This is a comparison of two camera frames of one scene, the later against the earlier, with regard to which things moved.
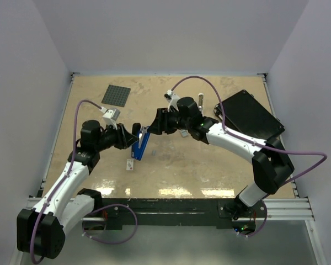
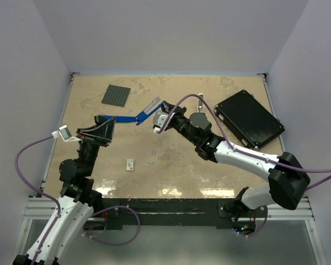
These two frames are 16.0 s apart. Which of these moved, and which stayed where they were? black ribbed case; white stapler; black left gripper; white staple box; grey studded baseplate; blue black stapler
Moved: blue black stapler; black left gripper
Stayed: grey studded baseplate; white staple box; white stapler; black ribbed case
